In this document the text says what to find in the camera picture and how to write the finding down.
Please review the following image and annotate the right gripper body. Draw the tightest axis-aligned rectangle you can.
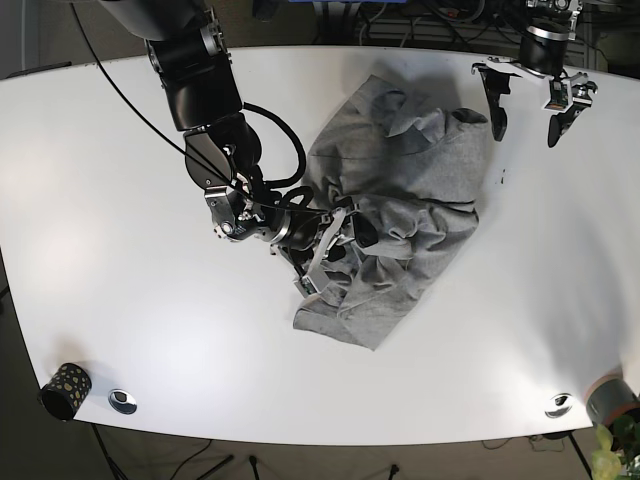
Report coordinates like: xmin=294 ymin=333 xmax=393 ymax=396
xmin=262 ymin=206 xmax=329 ymax=251

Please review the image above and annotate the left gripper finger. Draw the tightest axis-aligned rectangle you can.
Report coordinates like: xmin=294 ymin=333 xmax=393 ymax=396
xmin=547 ymin=100 xmax=583 ymax=148
xmin=483 ymin=70 xmax=511 ymax=142

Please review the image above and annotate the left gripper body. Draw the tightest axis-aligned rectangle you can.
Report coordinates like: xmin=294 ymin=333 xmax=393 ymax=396
xmin=472 ymin=58 xmax=598 ymax=111

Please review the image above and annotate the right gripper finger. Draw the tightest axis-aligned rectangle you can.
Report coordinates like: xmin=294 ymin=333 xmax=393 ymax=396
xmin=280 ymin=248 xmax=329 ymax=297
xmin=320 ymin=205 xmax=379 ymax=261

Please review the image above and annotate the grey T-shirt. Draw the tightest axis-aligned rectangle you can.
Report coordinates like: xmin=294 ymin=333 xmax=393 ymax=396
xmin=293 ymin=76 xmax=491 ymax=350

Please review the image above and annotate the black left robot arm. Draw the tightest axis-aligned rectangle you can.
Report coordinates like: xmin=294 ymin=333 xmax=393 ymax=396
xmin=471 ymin=1 xmax=598 ymax=148

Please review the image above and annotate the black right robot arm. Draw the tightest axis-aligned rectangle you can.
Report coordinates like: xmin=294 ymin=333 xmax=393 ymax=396
xmin=102 ymin=1 xmax=378 ymax=296

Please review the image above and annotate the left silver table grommet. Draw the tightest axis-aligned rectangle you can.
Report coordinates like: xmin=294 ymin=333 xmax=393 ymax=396
xmin=108 ymin=389 xmax=137 ymax=415

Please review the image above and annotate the silver table grommet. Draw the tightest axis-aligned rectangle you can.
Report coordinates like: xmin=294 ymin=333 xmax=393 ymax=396
xmin=544 ymin=393 xmax=575 ymax=419
xmin=108 ymin=389 xmax=137 ymax=415

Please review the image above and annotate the right silver table grommet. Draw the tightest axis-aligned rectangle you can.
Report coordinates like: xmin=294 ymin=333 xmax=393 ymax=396
xmin=544 ymin=393 xmax=575 ymax=419

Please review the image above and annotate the black dotted cup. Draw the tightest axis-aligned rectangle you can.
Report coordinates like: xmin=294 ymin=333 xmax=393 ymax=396
xmin=38 ymin=363 xmax=92 ymax=422

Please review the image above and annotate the grey plant pot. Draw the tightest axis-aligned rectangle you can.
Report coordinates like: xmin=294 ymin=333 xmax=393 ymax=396
xmin=585 ymin=375 xmax=639 ymax=427

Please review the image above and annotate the green potted plant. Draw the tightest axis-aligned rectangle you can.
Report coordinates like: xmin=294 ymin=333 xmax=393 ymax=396
xmin=591 ymin=414 xmax=639 ymax=480

